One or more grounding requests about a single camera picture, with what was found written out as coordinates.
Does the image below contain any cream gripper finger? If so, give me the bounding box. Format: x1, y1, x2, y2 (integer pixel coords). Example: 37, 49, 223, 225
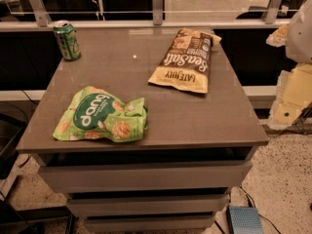
266, 24, 289, 47

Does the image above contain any brown Late July chip bag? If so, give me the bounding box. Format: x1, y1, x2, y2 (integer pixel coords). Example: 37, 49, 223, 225
148, 28, 221, 94

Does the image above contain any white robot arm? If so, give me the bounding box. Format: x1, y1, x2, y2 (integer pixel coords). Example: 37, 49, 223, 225
266, 0, 312, 64

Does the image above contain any green Dang chip bag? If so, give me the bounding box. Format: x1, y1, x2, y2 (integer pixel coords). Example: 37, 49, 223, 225
53, 86, 147, 142

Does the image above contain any grey drawer cabinet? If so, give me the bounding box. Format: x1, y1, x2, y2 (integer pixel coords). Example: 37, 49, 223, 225
18, 28, 268, 233

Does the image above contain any blue perforated box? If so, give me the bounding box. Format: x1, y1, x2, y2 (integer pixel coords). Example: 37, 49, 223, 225
227, 206, 264, 234

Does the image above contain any green soda can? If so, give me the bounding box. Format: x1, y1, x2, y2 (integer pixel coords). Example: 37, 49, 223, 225
54, 20, 81, 60

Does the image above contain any metal glass railing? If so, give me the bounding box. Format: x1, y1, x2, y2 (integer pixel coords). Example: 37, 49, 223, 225
0, 0, 312, 33

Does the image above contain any black floor cable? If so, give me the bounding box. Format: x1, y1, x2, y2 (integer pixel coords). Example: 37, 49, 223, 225
238, 185, 283, 234

